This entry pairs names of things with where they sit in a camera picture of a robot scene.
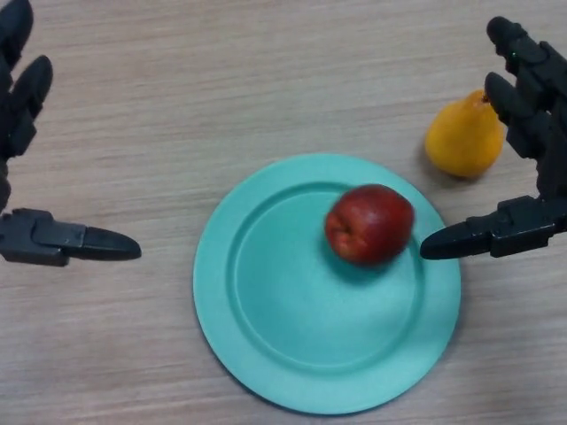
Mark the red apple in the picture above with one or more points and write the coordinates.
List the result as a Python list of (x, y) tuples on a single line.
[(370, 226)]

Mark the yellow pear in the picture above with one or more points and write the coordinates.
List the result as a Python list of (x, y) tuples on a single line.
[(460, 139)]

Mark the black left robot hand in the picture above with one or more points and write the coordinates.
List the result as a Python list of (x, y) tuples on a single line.
[(17, 106)]

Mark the green round plate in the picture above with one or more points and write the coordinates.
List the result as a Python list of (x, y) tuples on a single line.
[(301, 310)]

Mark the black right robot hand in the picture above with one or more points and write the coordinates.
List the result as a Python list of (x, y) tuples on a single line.
[(545, 128)]

